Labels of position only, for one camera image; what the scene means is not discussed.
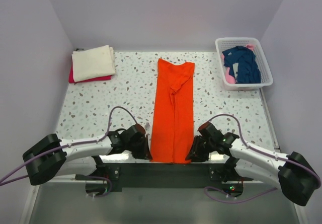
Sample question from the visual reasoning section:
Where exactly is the navy blue t shirt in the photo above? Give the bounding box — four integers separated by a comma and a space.
222, 46, 261, 84

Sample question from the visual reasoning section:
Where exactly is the pink t shirt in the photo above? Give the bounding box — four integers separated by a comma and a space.
221, 44, 255, 84

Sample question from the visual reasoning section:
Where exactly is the white plastic basket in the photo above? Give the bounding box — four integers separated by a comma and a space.
215, 37, 273, 91

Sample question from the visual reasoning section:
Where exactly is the orange t shirt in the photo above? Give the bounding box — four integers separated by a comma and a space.
150, 58, 195, 164

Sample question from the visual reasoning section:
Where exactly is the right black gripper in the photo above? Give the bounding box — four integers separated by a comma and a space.
185, 135, 214, 164

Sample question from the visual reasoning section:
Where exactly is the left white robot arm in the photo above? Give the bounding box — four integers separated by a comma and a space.
23, 124, 152, 186

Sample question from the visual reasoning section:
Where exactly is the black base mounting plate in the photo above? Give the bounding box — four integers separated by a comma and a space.
75, 163, 250, 194

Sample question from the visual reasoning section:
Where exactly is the folded magenta t shirt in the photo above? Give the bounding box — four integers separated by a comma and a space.
68, 66, 112, 84

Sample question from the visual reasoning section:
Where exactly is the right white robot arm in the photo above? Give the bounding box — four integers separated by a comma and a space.
186, 122, 321, 206

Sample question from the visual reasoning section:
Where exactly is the folded cream t shirt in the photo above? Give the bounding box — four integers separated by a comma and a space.
71, 45, 116, 82

